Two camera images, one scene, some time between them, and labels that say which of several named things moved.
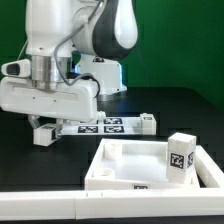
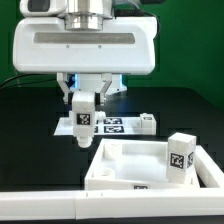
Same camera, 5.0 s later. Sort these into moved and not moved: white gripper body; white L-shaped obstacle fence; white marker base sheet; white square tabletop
Moved: white gripper body
Not moved: white square tabletop; white marker base sheet; white L-shaped obstacle fence
